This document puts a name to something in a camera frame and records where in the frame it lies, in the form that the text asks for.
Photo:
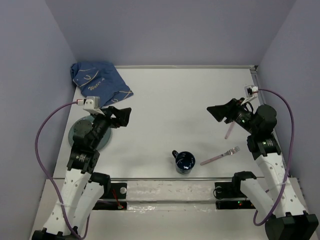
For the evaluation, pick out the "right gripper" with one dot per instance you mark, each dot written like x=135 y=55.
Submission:
x=228 y=110

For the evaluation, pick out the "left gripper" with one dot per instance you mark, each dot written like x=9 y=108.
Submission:
x=122 y=115

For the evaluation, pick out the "spoon with pink handle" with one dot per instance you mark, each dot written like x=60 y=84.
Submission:
x=231 y=126

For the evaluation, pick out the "teal plate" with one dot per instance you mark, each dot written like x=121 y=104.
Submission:
x=102 y=143

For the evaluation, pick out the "fork with pink handle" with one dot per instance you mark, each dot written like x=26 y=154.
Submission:
x=228 y=153

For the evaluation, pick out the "blue cloth placemat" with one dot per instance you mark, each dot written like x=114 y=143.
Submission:
x=100 y=79

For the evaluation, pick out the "dark blue mug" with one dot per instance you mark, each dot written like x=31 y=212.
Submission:
x=184 y=161

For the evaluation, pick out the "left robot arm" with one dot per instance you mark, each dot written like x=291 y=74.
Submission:
x=82 y=187

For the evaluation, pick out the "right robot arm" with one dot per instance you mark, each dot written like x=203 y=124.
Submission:
x=284 y=216

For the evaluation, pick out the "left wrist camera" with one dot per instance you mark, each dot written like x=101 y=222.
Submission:
x=89 y=104

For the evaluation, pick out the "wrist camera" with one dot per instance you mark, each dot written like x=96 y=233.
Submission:
x=89 y=104
x=251 y=92

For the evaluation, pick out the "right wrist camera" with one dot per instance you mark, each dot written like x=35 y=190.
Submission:
x=251 y=92

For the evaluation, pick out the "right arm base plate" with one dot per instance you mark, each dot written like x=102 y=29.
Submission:
x=227 y=198

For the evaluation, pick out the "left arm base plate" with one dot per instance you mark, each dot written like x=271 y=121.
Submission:
x=115 y=199

